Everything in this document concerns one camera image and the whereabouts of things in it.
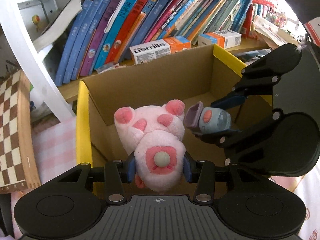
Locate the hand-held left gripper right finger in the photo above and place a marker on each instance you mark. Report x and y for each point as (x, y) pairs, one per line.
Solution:
(188, 168)

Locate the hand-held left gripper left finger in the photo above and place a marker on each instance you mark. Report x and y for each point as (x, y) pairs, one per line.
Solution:
(130, 168)

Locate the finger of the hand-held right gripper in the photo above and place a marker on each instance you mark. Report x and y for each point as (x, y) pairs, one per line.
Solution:
(227, 102)
(232, 138)

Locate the blue grey toy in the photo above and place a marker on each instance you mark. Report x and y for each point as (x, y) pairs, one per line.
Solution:
(215, 120)

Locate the pink plush pig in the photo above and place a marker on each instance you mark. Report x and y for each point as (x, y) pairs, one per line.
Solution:
(150, 120)

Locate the yellow cardboard box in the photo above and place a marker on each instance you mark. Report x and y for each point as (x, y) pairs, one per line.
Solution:
(150, 80)

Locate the short white orange carton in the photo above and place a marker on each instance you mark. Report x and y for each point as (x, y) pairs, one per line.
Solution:
(220, 38)

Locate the pile of papers and books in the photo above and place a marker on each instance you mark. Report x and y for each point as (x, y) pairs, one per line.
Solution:
(267, 37)

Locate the pink checked desk mat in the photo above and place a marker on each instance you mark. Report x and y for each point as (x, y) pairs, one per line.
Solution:
(55, 150)

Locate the long white orange carton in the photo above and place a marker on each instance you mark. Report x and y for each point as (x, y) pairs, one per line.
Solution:
(150, 51)

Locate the colourful bead ornament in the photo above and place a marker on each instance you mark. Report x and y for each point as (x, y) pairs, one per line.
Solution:
(276, 16)

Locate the small printed card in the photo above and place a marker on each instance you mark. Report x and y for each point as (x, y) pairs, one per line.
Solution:
(107, 67)

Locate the wooden chess board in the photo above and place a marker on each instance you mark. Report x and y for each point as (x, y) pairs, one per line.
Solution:
(12, 130)

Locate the row of colourful books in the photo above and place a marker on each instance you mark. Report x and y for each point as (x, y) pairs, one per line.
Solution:
(125, 30)

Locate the thick white paperback book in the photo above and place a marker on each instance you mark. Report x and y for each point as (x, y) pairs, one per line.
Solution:
(57, 25)

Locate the white shelf frame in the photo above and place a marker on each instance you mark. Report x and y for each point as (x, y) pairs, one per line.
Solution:
(32, 62)

